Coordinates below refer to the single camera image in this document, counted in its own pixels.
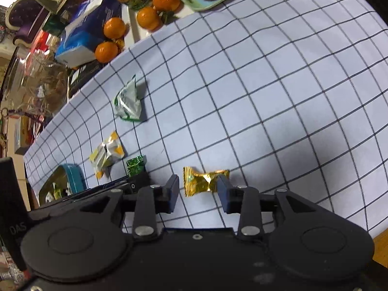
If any blue white tissue pack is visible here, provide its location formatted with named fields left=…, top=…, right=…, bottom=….
left=55, top=0, right=123, bottom=67

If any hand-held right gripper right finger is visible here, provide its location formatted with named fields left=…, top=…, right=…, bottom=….
left=216, top=174, right=314, bottom=241

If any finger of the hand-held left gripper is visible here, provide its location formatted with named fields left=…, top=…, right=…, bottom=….
left=30, top=171, right=150, bottom=216

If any teal tin box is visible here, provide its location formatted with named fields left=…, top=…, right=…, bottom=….
left=38, top=164, right=87, bottom=207

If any yellow white snack packet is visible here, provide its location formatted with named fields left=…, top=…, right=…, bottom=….
left=89, top=131, right=125, bottom=179

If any purple cushioned chair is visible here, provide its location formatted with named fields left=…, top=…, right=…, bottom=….
left=5, top=0, right=50, bottom=47

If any blue checked tablecloth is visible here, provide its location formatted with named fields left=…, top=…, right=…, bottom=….
left=24, top=0, right=388, bottom=240

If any black box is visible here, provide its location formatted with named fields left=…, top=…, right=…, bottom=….
left=68, top=61, right=105, bottom=97

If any small green candy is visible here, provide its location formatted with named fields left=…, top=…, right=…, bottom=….
left=126, top=155, right=146, bottom=178

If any gold candy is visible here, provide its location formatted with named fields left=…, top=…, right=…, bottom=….
left=183, top=167, right=230, bottom=198

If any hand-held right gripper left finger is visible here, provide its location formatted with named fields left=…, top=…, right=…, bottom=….
left=80, top=174, right=180, bottom=240

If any beige box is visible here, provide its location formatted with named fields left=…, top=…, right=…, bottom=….
left=6, top=115, right=37, bottom=155

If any green white snack packet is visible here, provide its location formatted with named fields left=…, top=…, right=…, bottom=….
left=113, top=74, right=143, bottom=122

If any orange tangerine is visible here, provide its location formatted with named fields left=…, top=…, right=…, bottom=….
left=152, top=0, right=182, bottom=13
left=95, top=41, right=119, bottom=64
left=136, top=7, right=162, bottom=31
left=103, top=17, right=126, bottom=39

